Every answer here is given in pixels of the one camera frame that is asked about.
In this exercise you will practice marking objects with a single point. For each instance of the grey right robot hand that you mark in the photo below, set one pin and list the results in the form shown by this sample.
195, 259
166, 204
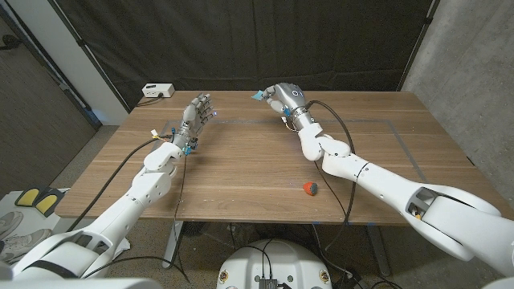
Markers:
290, 98

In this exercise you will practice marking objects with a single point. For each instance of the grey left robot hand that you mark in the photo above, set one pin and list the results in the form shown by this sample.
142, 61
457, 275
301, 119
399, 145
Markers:
192, 120

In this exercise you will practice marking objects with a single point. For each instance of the blue triangular piece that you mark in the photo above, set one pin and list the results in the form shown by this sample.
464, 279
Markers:
257, 95

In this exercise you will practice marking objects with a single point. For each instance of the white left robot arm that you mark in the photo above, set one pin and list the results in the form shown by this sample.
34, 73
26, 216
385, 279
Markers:
120, 216

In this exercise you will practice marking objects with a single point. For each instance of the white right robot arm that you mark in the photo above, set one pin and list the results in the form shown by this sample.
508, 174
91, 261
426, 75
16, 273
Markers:
401, 192

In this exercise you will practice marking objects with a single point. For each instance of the red and grey ball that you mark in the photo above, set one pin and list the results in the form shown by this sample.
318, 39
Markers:
310, 188

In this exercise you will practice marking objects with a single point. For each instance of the white power strip box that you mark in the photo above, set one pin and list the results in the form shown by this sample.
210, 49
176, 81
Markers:
157, 90

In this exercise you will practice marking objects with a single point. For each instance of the black backdrop curtain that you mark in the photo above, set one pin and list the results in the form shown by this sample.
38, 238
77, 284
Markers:
249, 40

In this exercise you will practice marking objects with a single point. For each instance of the black backdrop stand pole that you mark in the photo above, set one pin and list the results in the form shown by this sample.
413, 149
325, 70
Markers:
90, 58
419, 40

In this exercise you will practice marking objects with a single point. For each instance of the white table leg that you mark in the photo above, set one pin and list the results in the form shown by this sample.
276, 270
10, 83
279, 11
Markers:
172, 245

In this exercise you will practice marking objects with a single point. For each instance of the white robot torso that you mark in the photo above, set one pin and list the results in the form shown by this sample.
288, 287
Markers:
277, 265

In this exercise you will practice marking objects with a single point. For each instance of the yellow and black slipper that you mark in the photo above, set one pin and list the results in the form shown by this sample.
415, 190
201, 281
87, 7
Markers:
47, 204
27, 197

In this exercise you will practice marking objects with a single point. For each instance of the grey table leg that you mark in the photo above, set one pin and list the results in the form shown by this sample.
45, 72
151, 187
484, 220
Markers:
378, 251

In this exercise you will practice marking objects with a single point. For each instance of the white floor mat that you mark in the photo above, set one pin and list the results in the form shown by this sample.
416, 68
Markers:
8, 200

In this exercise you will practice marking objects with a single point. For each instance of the grey sneaker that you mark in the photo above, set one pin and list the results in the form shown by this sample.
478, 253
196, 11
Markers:
22, 245
9, 224

